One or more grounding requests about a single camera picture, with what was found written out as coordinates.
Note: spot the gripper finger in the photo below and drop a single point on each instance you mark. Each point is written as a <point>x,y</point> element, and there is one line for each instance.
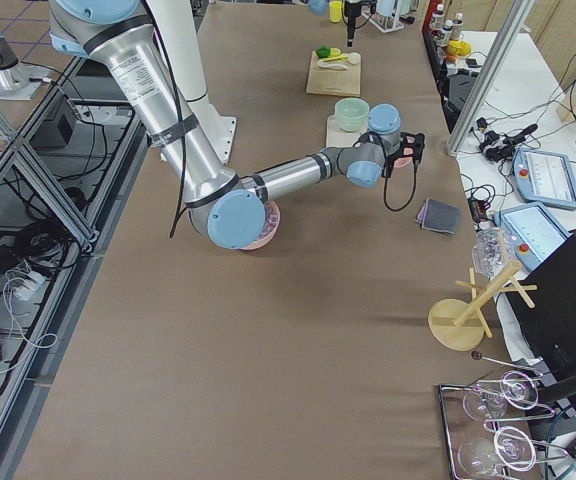
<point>387,172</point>
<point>350,29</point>

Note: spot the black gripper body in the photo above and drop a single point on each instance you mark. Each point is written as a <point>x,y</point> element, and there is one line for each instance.
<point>396,159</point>
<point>351,20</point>

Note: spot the yellow plastic spoon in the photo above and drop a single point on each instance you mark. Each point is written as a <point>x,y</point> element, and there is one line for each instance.
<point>341,55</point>

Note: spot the green bowl stack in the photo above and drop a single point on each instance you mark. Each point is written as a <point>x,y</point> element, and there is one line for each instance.
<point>351,113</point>

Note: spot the pink bowl with ice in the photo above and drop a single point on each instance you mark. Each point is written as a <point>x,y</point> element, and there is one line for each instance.
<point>271,224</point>

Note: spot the yellow cup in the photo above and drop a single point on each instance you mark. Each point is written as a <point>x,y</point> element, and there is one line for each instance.
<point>335,11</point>

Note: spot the white dish rack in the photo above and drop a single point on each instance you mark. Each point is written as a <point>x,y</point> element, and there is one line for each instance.
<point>388,16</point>

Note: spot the purple cloth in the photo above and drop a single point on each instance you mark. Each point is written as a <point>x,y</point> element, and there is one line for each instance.
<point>420,217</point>

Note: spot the cream rabbit tray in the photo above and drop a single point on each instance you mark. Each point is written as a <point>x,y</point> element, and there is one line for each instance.
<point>339,138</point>

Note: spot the grey folded cloth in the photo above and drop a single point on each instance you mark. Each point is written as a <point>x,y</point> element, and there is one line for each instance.
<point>441,217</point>

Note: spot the wooden cutting board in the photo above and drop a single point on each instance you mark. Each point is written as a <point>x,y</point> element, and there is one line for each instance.
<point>341,83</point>

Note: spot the yellow toy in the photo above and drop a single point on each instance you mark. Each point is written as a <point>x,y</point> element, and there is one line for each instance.
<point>458,48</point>

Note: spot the upper teach pendant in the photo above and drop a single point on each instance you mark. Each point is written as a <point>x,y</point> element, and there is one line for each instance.
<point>545,177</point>

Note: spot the teach pendant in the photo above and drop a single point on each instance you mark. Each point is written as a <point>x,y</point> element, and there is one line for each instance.
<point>545,177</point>
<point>535,232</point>

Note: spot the clear plastic bag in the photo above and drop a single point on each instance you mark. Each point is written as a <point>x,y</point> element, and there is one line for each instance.
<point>491,251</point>

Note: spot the lower teach pendant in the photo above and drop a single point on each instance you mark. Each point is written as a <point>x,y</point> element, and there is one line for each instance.
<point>535,232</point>

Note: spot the wooden cup tree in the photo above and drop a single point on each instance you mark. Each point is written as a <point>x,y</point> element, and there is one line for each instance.
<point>461,325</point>

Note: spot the black monitor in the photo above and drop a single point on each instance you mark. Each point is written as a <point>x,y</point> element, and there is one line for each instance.
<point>550,326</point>

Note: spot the upper wine glass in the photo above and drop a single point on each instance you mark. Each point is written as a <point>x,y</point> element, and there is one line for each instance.
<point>491,399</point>

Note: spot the wine glass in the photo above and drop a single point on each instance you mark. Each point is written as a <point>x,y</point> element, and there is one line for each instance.
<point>488,458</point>
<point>491,399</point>

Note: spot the lower wine glass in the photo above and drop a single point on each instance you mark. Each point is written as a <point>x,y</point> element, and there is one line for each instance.
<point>488,458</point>

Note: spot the aluminium frame post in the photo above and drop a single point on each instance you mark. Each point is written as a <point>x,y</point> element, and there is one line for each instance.
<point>500,48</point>

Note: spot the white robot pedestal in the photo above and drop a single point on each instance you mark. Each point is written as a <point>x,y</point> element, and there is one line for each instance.
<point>203,100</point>

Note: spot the wire glass rack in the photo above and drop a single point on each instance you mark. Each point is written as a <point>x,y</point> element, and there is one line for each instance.
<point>458,428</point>

